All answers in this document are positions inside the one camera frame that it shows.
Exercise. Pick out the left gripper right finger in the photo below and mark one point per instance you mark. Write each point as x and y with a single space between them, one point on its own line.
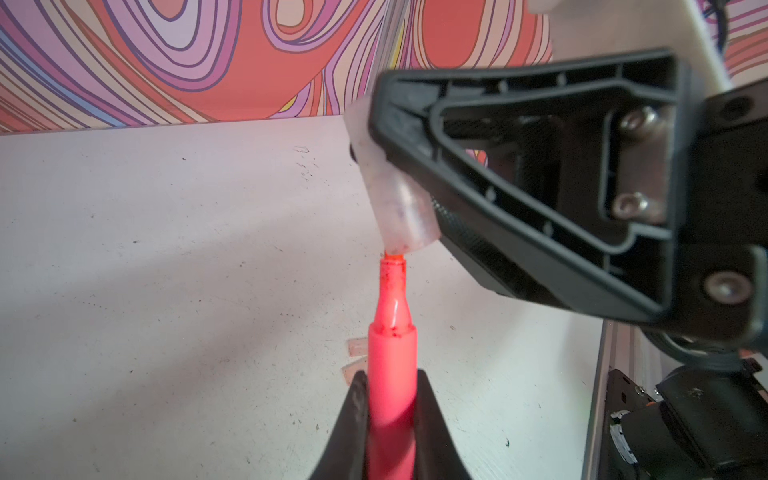
436 455

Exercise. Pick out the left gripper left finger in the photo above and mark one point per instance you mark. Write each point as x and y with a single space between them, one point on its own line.
344 456

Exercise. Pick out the translucent pink cap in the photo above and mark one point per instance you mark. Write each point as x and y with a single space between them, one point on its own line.
403 210
350 370

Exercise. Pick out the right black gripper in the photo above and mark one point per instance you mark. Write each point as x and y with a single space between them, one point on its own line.
720 283

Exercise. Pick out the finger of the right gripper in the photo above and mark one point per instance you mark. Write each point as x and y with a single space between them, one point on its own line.
485 263
574 170

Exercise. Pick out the translucent pen cap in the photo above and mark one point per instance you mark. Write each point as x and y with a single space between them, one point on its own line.
357 347

